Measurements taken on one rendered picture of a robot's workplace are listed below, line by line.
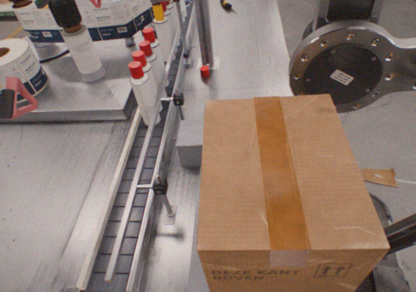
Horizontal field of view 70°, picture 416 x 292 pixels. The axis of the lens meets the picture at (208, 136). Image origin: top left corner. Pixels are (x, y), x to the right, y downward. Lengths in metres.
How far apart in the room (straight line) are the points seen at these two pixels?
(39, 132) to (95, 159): 0.27
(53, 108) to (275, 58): 0.84
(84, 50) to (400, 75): 0.93
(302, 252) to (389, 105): 2.11
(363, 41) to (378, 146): 1.58
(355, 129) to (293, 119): 1.67
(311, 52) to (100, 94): 0.75
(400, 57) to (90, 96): 0.91
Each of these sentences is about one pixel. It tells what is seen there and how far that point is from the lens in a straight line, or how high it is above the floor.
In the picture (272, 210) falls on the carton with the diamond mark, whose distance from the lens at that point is 0.43.
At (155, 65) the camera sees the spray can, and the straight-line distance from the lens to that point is 0.92.
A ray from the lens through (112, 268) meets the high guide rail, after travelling 0.61.
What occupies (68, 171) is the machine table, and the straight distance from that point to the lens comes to 0.98.
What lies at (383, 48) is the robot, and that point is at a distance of 0.63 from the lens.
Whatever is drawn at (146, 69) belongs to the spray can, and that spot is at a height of 1.04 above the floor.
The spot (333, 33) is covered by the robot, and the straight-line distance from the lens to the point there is 0.59.
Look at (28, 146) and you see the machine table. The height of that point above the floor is 0.83.
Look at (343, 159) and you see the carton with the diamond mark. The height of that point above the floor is 1.12.
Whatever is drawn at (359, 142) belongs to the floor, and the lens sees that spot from 2.13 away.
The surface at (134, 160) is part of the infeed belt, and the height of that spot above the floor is 0.88.
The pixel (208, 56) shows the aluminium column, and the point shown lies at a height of 0.88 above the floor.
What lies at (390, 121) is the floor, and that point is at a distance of 2.35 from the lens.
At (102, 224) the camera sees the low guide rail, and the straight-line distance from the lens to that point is 0.72.
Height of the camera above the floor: 1.50
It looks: 46 degrees down
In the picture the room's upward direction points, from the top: 8 degrees counter-clockwise
